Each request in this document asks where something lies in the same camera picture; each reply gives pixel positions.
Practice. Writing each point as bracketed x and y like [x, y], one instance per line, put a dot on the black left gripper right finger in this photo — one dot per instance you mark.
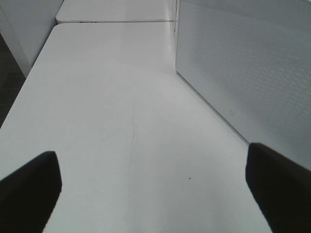
[281, 188]

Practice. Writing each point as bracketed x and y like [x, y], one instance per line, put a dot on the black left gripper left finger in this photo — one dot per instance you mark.
[29, 195]

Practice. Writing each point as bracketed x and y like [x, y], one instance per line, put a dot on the white microwave door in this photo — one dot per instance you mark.
[251, 60]

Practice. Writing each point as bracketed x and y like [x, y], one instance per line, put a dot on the white microwave oven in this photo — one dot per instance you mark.
[176, 11]

